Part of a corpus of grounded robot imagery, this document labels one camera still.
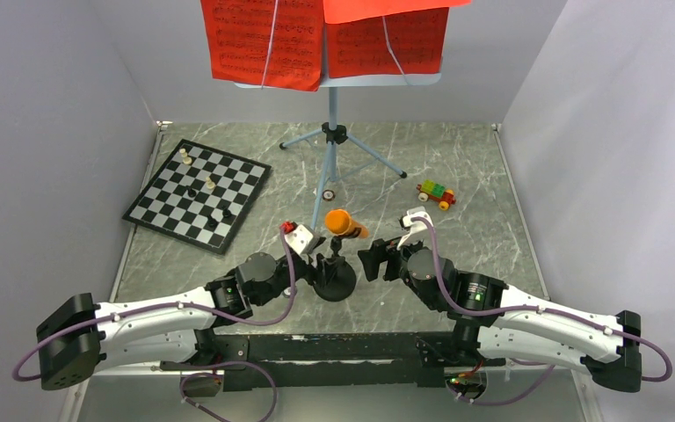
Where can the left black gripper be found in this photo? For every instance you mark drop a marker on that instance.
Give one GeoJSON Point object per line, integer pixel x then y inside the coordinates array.
{"type": "Point", "coordinates": [324, 272]}

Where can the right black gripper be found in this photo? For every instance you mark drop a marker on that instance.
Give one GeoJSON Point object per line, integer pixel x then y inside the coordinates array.
{"type": "Point", "coordinates": [374, 256]}

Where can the black microphone desk stand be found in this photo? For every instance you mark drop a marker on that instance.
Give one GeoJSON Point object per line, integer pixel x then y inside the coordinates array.
{"type": "Point", "coordinates": [335, 277]}

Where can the orange toy microphone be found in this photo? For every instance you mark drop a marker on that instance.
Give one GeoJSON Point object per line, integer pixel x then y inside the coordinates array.
{"type": "Point", "coordinates": [340, 223]}

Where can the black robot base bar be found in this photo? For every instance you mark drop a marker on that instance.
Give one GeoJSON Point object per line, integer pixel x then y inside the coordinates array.
{"type": "Point", "coordinates": [320, 360]}

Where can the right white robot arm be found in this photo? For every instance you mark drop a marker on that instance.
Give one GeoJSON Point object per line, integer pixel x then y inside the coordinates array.
{"type": "Point", "coordinates": [494, 320]}

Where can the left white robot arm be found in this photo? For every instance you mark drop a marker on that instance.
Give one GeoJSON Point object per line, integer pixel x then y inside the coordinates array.
{"type": "Point", "coordinates": [83, 337]}

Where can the brown poker chip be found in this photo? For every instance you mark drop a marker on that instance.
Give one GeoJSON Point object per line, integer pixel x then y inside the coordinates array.
{"type": "Point", "coordinates": [328, 195]}

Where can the colourful toy block car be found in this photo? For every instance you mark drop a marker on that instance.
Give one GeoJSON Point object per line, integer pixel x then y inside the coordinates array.
{"type": "Point", "coordinates": [430, 190]}

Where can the light blue music stand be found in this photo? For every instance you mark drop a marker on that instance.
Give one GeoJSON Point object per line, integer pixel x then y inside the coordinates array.
{"type": "Point", "coordinates": [335, 134]}

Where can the black white chessboard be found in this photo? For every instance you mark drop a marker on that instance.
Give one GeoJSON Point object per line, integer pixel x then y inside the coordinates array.
{"type": "Point", "coordinates": [200, 195]}

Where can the electronics board right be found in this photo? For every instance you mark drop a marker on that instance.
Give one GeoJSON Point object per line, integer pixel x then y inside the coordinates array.
{"type": "Point", "coordinates": [467, 385]}

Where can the small electronics box left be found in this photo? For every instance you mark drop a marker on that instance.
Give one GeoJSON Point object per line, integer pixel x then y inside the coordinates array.
{"type": "Point", "coordinates": [202, 386]}

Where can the left red sheet music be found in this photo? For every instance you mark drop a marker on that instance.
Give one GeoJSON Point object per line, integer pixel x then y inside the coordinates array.
{"type": "Point", "coordinates": [275, 44]}

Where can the red sheet music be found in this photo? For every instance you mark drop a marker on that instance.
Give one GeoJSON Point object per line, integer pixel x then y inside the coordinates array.
{"type": "Point", "coordinates": [275, 44]}
{"type": "Point", "coordinates": [354, 42]}

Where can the right red sheet music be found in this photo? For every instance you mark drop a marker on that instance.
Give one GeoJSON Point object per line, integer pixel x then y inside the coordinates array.
{"type": "Point", "coordinates": [354, 42]}

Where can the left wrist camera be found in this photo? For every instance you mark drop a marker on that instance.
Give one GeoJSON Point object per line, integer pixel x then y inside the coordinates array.
{"type": "Point", "coordinates": [300, 238]}

